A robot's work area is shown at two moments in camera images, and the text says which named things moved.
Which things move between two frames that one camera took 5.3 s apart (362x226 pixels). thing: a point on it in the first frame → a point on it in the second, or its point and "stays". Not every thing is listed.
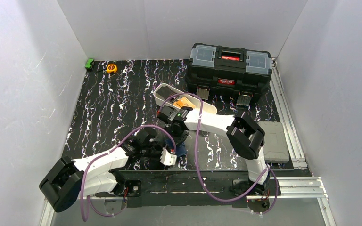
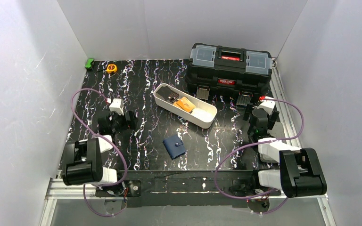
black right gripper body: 178,133 → 260,114
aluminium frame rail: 281,189 stays
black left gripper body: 157,149 → 128,120
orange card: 184,102 stays
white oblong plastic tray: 167,95 stays
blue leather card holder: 180,148 stays
